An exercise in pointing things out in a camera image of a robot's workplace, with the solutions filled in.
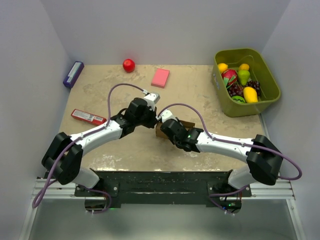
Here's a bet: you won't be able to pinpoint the brown cardboard box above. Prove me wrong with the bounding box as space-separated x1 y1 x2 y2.
155 119 195 140

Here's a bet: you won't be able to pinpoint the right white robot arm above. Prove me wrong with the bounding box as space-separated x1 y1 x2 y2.
160 118 283 197

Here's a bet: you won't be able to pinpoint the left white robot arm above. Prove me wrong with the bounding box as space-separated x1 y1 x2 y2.
41 93 160 196

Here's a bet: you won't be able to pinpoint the red rectangular box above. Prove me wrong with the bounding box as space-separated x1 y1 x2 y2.
71 109 107 126

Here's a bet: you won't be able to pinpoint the purple rectangular box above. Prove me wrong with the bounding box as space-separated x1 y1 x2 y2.
63 61 85 89

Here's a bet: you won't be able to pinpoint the pink sticky note pad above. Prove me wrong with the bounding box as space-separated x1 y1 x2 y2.
151 68 170 89

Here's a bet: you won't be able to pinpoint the red apple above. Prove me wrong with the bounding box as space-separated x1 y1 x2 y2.
122 58 136 73

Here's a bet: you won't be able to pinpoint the green round toy fruit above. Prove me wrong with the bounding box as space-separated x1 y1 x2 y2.
232 95 246 104

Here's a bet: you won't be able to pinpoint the dark purple grapes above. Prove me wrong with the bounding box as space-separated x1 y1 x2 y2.
227 80 261 97

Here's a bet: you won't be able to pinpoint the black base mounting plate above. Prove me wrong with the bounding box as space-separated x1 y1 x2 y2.
73 168 252 211

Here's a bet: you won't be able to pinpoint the red green dragon fruit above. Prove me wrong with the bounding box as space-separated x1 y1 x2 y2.
221 69 238 89

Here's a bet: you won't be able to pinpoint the yellow mango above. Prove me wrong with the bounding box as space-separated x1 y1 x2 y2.
243 86 258 103

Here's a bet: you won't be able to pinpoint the yellow lemon left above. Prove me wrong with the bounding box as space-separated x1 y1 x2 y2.
217 63 229 74

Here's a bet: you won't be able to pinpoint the green pear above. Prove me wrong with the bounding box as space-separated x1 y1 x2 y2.
237 70 250 86

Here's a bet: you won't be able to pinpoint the orange fruit right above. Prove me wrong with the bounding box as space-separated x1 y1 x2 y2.
238 63 250 71

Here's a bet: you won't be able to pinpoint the olive green plastic bin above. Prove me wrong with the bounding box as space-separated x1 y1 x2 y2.
212 48 281 118

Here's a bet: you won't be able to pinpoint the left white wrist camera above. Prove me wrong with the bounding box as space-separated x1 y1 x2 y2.
143 90 161 112

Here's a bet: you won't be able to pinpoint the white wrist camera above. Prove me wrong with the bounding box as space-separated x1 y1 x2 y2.
143 90 161 112
156 109 177 123

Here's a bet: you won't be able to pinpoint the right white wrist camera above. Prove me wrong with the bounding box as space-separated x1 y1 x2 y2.
156 109 177 123

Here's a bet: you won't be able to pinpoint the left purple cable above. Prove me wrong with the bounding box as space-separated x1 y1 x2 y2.
32 83 148 215

